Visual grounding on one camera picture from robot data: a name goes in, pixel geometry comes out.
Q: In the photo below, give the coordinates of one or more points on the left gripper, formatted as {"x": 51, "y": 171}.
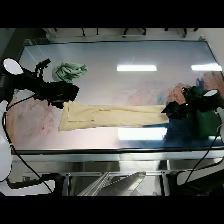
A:
{"x": 61, "y": 91}

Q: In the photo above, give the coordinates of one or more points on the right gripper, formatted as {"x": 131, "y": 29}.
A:
{"x": 176, "y": 110}

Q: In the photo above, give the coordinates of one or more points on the pale yellow garment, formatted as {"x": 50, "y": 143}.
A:
{"x": 110, "y": 116}

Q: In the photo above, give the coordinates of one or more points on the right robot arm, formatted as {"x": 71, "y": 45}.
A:
{"x": 208, "y": 100}

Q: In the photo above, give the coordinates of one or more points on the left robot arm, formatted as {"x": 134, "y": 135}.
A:
{"x": 13, "y": 81}

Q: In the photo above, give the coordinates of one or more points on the light green garment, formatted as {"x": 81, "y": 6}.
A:
{"x": 68, "y": 71}

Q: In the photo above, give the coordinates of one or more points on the dark green garment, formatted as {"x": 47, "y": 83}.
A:
{"x": 206, "y": 123}

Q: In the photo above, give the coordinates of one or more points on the silver frame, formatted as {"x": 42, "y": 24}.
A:
{"x": 110, "y": 176}

